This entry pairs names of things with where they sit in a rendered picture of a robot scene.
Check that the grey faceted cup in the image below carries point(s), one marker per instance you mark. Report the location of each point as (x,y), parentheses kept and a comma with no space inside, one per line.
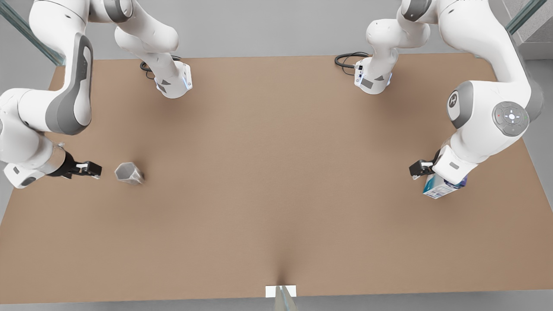
(128,173)

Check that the blue and white carton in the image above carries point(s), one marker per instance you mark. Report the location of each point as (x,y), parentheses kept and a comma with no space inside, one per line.
(440,189)

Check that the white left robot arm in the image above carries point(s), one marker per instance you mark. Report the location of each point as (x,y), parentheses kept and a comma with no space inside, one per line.
(484,86)

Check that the white post foot plate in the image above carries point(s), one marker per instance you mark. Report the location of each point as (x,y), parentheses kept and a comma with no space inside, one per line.
(271,292)

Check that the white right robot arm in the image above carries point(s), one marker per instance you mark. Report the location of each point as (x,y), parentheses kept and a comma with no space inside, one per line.
(34,108)

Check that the silver frame post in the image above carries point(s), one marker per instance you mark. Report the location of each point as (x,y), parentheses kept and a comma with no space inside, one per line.
(30,36)
(523,15)
(283,302)

